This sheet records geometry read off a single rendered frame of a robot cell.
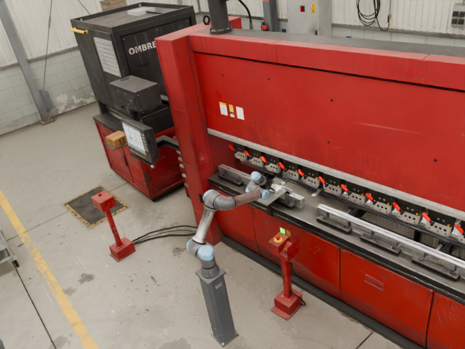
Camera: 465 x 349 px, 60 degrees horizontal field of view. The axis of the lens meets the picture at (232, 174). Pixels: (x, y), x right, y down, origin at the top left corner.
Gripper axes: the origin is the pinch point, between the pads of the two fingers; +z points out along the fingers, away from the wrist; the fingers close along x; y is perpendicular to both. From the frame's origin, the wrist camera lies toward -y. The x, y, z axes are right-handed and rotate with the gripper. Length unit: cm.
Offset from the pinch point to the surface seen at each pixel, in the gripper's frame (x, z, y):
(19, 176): 483, 44, -102
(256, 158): 19.5, -13.7, 20.8
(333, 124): -60, -59, 49
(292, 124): -24, -50, 46
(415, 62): -114, -101, 76
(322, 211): -48.5, 6.4, -2.6
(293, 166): -22.6, -20.4, 21.5
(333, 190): -61, -16, 13
